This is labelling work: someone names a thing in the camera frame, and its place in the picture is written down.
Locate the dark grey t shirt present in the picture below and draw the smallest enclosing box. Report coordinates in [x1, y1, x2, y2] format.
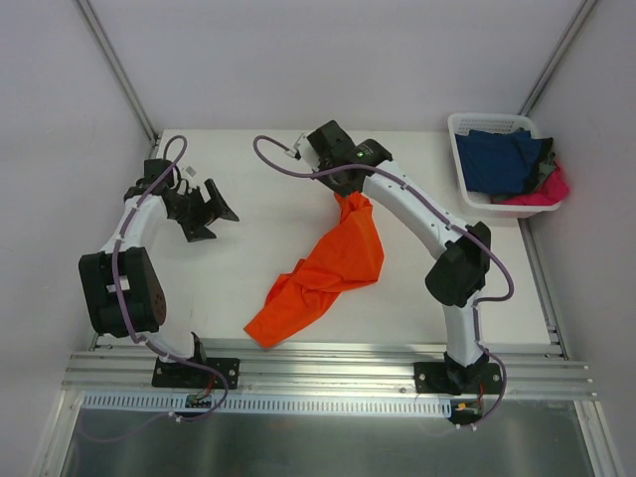
[516, 129, 556, 194]

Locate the orange t shirt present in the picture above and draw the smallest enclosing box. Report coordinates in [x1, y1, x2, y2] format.
[243, 192, 385, 349]

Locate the white plastic laundry basket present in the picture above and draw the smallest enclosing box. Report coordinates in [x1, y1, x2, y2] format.
[447, 112, 570, 219]

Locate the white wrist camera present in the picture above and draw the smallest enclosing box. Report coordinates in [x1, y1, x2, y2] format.
[183, 166, 199, 179]
[290, 132, 310, 160]

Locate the blue t shirt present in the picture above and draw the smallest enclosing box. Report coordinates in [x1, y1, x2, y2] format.
[455, 129, 530, 196]

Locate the white slotted cable duct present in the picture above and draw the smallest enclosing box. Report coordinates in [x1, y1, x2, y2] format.
[82, 392, 451, 418]

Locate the aluminium mounting rail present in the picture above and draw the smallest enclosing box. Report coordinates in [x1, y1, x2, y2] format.
[62, 338, 599, 400]

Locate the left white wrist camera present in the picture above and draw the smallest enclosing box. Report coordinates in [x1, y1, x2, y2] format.
[183, 166, 199, 179]

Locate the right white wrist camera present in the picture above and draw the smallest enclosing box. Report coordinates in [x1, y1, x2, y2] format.
[290, 132, 310, 160]

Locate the pink t shirt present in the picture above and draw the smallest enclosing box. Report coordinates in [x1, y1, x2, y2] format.
[502, 163, 570, 207]

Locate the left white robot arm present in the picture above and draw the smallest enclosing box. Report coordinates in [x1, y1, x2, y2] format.
[79, 159, 239, 392]

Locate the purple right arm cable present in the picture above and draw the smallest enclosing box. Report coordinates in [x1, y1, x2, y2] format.
[252, 134, 515, 431]

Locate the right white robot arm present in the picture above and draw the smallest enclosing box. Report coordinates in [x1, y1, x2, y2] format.
[296, 120, 491, 396]

